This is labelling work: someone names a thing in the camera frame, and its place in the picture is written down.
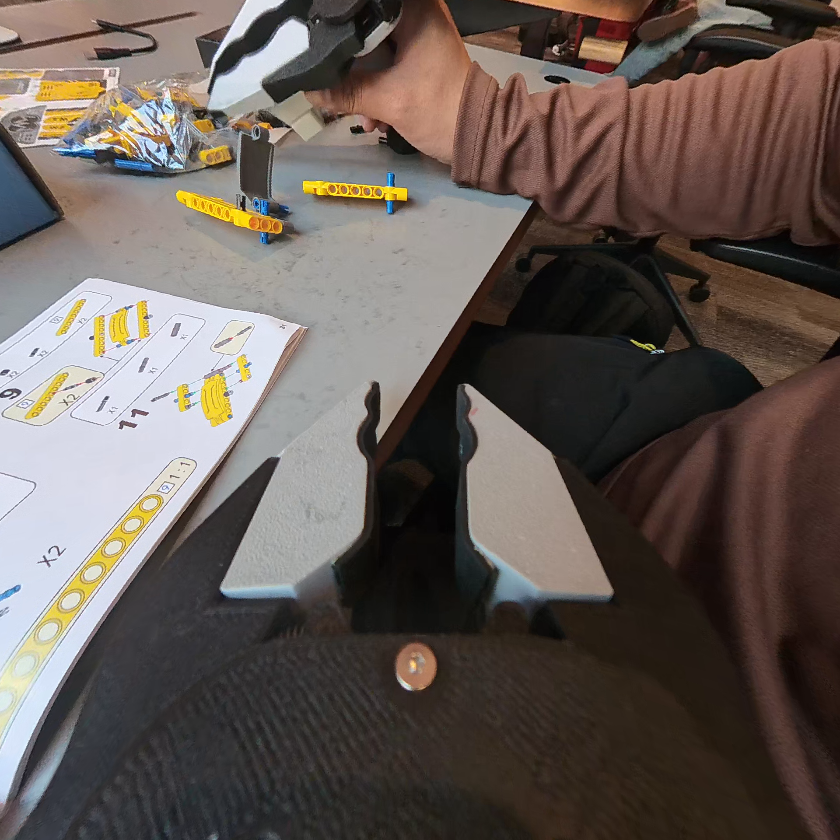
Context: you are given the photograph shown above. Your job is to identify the bag of yellow bricks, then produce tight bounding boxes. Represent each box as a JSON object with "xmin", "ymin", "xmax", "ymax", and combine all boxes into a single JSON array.
[{"xmin": 52, "ymin": 81, "xmax": 274, "ymax": 177}]

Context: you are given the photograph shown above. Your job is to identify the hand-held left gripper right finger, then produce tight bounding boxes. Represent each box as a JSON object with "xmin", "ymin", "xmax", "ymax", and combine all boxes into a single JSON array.
[{"xmin": 454, "ymin": 384, "xmax": 615, "ymax": 606}]

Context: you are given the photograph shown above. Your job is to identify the yellow grey sticker sheet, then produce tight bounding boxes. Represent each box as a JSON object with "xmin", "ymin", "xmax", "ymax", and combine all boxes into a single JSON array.
[{"xmin": 0, "ymin": 65, "xmax": 122, "ymax": 149}]

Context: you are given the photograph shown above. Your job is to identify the person's right hand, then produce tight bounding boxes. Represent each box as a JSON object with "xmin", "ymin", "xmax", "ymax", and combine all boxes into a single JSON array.
[{"xmin": 304, "ymin": 0, "xmax": 475, "ymax": 165}]

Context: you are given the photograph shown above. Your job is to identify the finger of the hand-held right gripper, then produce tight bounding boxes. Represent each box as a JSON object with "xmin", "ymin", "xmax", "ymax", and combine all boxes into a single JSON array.
[
  {"xmin": 207, "ymin": 0, "xmax": 291, "ymax": 88},
  {"xmin": 207, "ymin": 12, "xmax": 317, "ymax": 110}
]

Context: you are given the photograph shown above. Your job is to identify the black office chair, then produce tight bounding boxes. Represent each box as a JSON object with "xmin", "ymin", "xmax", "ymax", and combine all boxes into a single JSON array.
[{"xmin": 515, "ymin": 226, "xmax": 840, "ymax": 349}]

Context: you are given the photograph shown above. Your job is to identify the blue robot kit box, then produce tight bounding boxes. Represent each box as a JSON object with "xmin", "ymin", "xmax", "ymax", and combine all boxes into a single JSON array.
[{"xmin": 0, "ymin": 122, "xmax": 65, "ymax": 252}]

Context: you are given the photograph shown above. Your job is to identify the yellow panel brick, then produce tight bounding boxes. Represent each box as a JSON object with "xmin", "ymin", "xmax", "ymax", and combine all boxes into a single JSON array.
[{"xmin": 301, "ymin": 171, "xmax": 410, "ymax": 216}]

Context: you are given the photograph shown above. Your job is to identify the person's black trousers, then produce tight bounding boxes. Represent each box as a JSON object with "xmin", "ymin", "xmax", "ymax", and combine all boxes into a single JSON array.
[{"xmin": 394, "ymin": 328, "xmax": 763, "ymax": 526}]

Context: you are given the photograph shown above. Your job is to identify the person's right forearm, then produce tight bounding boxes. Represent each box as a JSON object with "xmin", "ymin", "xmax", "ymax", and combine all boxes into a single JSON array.
[{"xmin": 451, "ymin": 39, "xmax": 840, "ymax": 248}]

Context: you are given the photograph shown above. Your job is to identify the yellow grey brick assembly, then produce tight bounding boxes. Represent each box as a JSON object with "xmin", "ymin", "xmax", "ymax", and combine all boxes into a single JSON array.
[{"xmin": 175, "ymin": 126, "xmax": 292, "ymax": 245}]

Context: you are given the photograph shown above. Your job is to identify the black backpack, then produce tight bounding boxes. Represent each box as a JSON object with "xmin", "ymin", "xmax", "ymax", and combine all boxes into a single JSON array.
[{"xmin": 508, "ymin": 252, "xmax": 677, "ymax": 353}]

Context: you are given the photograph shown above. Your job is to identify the black USB cable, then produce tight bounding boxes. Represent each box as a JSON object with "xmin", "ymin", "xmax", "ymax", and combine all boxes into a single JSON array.
[{"xmin": 87, "ymin": 17, "xmax": 159, "ymax": 62}]

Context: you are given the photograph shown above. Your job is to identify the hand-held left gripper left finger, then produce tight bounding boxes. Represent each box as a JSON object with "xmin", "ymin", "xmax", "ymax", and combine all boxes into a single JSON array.
[{"xmin": 219, "ymin": 381, "xmax": 382, "ymax": 602}]

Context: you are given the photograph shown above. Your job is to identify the instruction booklet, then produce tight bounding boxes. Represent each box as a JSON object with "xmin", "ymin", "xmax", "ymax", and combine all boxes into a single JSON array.
[{"xmin": 0, "ymin": 277, "xmax": 308, "ymax": 809}]

